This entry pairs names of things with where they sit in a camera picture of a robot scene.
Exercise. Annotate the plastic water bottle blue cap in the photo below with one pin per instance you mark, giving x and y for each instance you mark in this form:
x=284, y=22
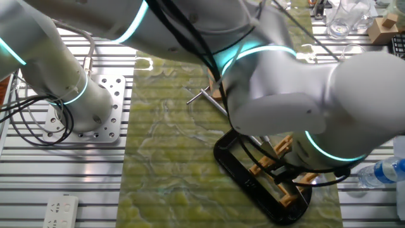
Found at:
x=383, y=171

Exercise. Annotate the small wooden cube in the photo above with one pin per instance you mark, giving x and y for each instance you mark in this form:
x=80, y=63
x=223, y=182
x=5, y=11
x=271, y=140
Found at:
x=390, y=20

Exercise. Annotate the black C-clamp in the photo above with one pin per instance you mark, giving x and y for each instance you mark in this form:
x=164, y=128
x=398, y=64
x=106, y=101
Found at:
x=253, y=190

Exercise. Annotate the brown wooden table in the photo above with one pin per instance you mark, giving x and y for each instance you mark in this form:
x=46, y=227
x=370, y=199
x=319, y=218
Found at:
x=3, y=92

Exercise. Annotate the black keyboard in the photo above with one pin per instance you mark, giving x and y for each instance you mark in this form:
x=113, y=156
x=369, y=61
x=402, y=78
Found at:
x=399, y=46

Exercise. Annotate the clear glass pitcher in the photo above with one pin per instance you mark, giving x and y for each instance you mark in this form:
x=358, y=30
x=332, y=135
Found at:
x=345, y=19

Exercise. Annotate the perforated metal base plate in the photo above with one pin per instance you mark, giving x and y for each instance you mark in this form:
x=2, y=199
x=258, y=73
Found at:
x=115, y=95

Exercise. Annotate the large wooden cube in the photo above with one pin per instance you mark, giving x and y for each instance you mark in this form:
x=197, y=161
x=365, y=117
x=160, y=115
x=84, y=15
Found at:
x=379, y=33

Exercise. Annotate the wooden dish rack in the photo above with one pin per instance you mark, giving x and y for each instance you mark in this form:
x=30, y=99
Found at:
x=262, y=164

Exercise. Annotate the green marble pattern mat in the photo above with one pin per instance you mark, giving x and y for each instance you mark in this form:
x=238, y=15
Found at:
x=164, y=142

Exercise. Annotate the bamboo cutting board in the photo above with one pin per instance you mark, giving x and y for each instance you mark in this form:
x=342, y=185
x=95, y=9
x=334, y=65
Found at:
x=215, y=93

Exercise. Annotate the white power strip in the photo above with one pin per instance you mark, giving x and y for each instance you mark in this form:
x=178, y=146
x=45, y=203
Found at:
x=60, y=212

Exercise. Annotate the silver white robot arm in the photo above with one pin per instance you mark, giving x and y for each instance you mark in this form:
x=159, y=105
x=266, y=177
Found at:
x=284, y=95

